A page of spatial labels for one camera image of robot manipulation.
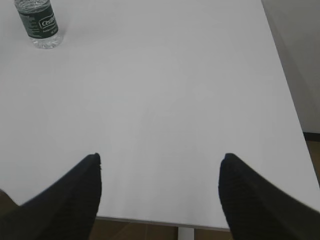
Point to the white table leg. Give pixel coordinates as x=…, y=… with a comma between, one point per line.
x=185, y=233

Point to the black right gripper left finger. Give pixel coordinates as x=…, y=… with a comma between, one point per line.
x=64, y=211

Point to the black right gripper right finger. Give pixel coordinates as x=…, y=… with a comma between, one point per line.
x=255, y=209

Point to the clear green-label water bottle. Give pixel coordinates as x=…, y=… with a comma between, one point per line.
x=40, y=23

